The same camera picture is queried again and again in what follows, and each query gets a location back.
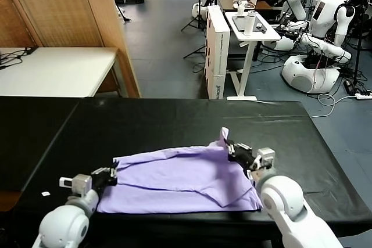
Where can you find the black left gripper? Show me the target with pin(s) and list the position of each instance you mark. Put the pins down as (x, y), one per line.
(100, 181)

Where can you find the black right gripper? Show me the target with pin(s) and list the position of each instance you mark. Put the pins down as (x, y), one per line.
(244, 158)

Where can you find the lavender short-sleeve t-shirt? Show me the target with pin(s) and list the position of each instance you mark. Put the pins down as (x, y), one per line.
(174, 172)

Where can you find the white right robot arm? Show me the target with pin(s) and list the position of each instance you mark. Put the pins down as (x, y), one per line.
(282, 195)

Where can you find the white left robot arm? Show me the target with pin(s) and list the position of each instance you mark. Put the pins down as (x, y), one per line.
(64, 224)

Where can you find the white rounded robot base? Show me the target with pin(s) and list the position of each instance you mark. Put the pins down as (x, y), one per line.
(196, 10)

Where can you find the large black table cover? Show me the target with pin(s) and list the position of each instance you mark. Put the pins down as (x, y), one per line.
(276, 123)

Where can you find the tall white cardboard box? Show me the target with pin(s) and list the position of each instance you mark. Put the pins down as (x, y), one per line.
(216, 56)

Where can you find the white standing desk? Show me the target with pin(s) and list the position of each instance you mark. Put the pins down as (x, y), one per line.
(255, 35)

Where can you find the white rectangular table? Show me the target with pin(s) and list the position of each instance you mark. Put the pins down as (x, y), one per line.
(58, 71)

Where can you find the small black handheld device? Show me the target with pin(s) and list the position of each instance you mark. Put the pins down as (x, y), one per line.
(258, 27)

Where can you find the white insulated bottle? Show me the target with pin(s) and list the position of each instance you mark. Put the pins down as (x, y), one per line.
(249, 24)

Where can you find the grey tablet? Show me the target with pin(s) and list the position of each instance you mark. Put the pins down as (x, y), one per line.
(239, 23)

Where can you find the black floor power adapter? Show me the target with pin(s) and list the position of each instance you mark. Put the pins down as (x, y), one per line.
(348, 86)

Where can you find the white power strip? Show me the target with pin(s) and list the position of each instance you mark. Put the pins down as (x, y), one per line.
(363, 95)

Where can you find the white cup-shaped desk device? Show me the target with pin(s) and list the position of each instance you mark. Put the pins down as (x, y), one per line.
(240, 10)

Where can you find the black monitor tripod stand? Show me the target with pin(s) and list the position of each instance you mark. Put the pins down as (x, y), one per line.
(199, 7)

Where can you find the brown wooden desk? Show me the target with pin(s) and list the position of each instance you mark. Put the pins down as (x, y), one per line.
(226, 1)

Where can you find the white humanoid robot on base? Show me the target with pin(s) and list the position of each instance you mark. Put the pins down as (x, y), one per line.
(322, 12)

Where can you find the tall black tripod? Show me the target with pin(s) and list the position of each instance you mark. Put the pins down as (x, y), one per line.
(359, 41)

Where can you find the wooden folding screen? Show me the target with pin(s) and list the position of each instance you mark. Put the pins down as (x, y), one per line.
(58, 4)

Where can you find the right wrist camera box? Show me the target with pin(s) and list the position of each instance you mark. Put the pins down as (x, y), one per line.
(266, 155)

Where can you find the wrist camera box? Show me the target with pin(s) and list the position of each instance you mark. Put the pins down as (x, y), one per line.
(266, 155)
(81, 182)

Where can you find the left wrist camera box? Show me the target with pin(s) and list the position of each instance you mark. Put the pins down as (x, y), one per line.
(81, 182)

